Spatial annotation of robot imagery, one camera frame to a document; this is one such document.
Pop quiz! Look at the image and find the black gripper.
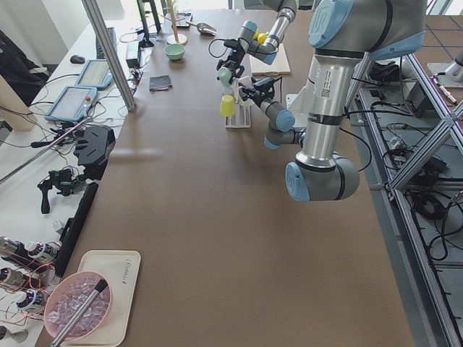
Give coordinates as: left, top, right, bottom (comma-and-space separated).
238, 77, 277, 106
216, 38, 245, 80

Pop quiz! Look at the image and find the green cup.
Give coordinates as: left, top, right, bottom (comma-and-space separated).
217, 67, 234, 87

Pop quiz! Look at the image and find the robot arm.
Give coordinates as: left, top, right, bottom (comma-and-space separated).
239, 1, 427, 202
216, 0, 299, 88

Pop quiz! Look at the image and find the yellow cup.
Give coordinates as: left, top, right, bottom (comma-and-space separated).
219, 95, 235, 117

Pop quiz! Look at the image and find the wooden cutting board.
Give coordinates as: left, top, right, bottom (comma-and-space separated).
250, 44, 291, 76

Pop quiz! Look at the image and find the yellow lemon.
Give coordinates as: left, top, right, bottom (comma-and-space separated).
253, 29, 268, 44

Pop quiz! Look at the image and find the metal scoop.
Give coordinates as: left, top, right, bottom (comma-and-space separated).
187, 21, 217, 36

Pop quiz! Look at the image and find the green bowl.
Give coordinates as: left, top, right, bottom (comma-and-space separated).
164, 43, 185, 61

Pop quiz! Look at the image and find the grey cloth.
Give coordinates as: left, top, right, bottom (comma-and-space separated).
149, 75, 172, 92

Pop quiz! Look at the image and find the wooden mug tree stand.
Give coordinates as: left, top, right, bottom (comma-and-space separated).
163, 0, 187, 46

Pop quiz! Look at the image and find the teach pendant tablet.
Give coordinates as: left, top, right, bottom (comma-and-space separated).
45, 85, 98, 122
75, 59, 113, 90

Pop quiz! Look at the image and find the beige tray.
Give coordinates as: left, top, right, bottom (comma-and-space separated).
62, 250, 141, 346

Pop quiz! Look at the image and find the tea bottle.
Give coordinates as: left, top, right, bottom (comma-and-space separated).
25, 241, 61, 264
12, 289, 48, 314

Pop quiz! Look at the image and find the pink bowl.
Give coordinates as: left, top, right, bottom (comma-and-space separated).
44, 271, 112, 341

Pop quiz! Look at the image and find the black steel thermos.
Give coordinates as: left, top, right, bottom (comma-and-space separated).
0, 236, 27, 258

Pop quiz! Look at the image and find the white wire cup rack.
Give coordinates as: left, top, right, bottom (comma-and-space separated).
225, 76, 253, 129

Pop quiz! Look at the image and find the aluminium frame post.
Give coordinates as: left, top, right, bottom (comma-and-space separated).
82, 0, 136, 112

